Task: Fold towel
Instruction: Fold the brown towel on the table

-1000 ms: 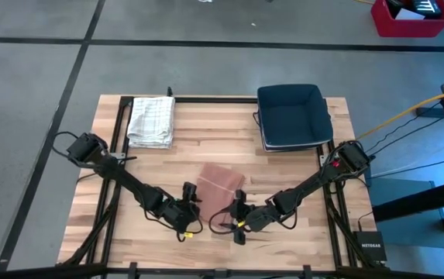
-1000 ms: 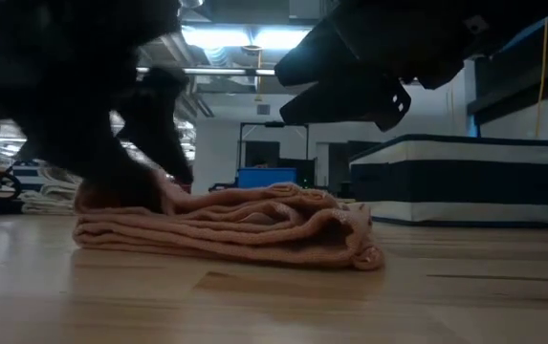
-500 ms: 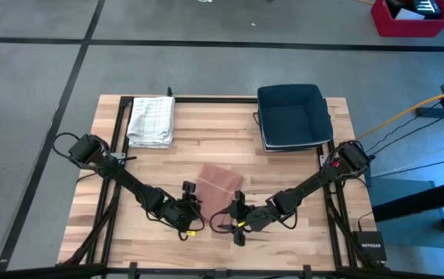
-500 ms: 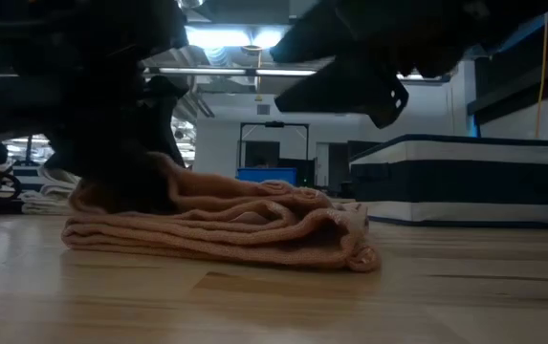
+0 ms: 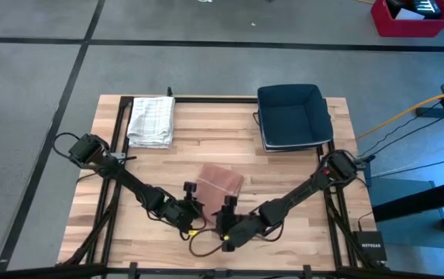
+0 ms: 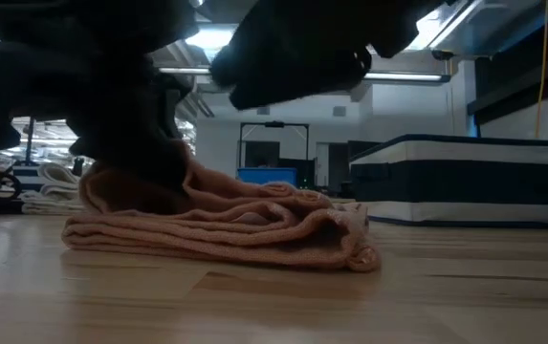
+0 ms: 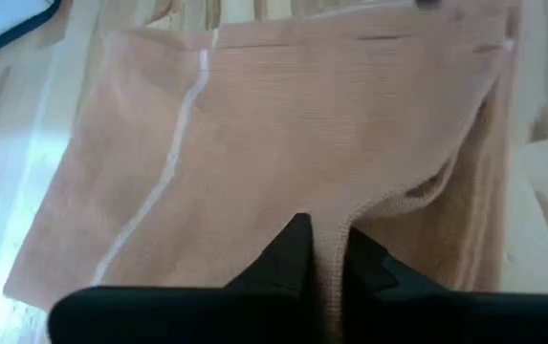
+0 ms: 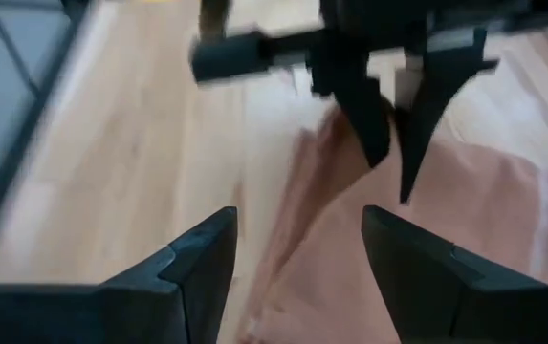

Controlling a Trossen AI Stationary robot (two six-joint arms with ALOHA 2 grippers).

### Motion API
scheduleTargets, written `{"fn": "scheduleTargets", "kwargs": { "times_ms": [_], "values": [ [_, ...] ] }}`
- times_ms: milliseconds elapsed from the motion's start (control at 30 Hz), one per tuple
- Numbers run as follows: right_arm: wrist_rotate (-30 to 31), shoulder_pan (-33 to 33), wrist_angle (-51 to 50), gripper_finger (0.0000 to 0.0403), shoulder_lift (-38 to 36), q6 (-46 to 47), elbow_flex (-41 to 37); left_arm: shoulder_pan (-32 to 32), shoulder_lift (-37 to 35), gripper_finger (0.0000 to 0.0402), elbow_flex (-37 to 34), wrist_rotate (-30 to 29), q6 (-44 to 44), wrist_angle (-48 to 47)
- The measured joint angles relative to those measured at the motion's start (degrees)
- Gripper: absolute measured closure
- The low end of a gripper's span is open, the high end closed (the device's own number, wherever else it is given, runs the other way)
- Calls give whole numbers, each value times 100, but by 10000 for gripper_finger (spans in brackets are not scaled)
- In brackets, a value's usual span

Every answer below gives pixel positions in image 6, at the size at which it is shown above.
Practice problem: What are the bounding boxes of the black stand frame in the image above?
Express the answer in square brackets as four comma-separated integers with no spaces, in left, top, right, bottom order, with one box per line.
[237,120,312,169]
[24,117,36,167]

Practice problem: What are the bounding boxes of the yellow cable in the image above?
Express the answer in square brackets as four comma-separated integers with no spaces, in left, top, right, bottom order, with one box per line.
[534,0,548,140]

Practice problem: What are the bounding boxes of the white towel fine beige checks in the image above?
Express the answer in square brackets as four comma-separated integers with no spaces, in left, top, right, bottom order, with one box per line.
[36,161,82,200]

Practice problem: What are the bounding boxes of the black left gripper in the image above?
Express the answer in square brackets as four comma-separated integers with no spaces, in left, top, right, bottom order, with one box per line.
[0,40,194,193]

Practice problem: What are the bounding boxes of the pink towel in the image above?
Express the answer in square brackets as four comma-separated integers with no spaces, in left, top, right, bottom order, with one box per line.
[61,138,383,274]

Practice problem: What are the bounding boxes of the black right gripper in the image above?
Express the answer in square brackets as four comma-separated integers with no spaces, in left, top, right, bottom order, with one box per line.
[209,0,447,112]

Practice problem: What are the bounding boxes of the navy blue fabric bin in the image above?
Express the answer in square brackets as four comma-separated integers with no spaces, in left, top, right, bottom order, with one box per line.
[348,133,548,227]

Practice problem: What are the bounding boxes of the long ceiling light bar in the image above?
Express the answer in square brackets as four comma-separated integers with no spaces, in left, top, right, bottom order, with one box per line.
[157,65,452,84]

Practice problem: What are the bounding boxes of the black metal beam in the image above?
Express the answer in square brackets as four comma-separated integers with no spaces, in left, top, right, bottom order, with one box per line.
[467,0,548,126]

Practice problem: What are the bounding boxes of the blue monitor screen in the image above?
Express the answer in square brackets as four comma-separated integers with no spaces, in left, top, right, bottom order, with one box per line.
[236,166,299,188]

